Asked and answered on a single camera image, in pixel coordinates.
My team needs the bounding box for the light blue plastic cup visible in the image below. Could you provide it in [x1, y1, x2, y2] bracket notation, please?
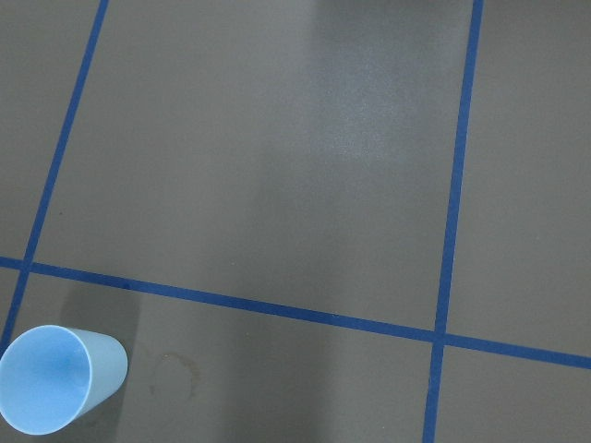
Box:
[1, 325, 128, 436]

